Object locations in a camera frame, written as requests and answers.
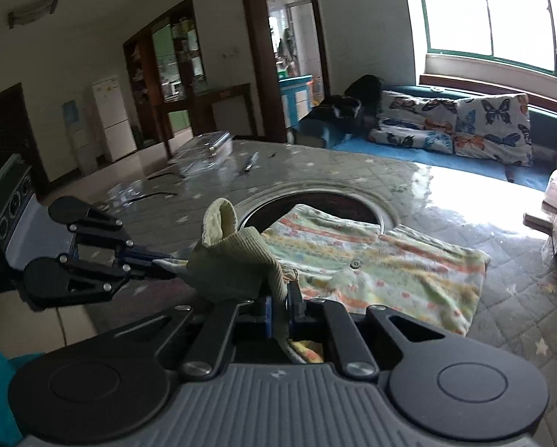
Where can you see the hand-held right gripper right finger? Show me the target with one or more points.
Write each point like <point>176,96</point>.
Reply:
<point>299,309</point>

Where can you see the dark wooden door frame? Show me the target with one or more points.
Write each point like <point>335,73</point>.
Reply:
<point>255,56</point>

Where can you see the dark wooden display cabinet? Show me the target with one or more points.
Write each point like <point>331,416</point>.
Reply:
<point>166,56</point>

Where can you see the pastel patterned child's garment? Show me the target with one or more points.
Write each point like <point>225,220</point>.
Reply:
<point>376,279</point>

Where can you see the large butterfly print pillow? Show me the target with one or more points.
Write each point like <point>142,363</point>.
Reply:
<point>492,130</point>

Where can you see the white water dispenser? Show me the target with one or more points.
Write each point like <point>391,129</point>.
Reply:
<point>78,135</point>

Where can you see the green framed window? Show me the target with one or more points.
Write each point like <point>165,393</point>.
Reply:
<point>492,9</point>

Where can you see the ceiling light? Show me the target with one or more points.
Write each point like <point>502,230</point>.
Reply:
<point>32,11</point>

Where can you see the black bag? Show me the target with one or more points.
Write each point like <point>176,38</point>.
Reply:
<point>348,102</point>

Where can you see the black pen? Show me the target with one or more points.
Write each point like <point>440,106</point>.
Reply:
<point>250,163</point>

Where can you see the blue cabinet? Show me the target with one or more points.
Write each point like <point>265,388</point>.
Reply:
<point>297,98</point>

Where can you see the dark wooden side table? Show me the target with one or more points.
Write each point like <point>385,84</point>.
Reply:
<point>222,98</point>

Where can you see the hanging clothes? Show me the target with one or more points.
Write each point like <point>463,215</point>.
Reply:
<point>288,49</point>

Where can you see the round built-in induction cooktop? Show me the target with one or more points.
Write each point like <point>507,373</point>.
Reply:
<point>348,205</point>

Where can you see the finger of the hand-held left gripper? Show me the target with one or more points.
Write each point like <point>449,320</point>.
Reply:
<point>96,221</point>
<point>87,275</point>

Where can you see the white refrigerator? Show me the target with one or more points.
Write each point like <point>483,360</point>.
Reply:
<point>113,116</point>

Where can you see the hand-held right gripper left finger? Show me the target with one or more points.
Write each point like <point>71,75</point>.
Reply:
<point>269,323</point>

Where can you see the dark wooden door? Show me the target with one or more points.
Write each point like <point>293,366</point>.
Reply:
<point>8,135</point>

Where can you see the blue sofa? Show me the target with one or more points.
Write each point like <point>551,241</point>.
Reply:
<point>483,172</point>

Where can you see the flat butterfly print pillow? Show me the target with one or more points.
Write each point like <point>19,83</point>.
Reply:
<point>418,107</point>
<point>413,138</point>

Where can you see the clear plastic clamshell container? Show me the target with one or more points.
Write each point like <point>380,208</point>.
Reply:
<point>204,151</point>

